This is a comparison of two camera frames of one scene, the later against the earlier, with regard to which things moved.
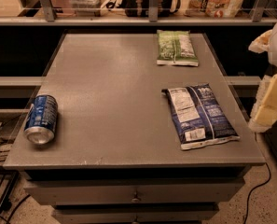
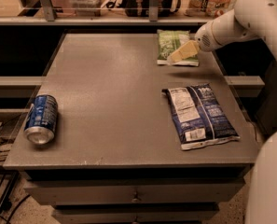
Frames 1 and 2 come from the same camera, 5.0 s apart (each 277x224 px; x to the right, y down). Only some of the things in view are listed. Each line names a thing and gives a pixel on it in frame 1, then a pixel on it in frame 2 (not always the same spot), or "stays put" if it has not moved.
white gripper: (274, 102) -> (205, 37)
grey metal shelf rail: (48, 16) stays put
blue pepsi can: (41, 124) stays put
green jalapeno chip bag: (176, 48) stays put
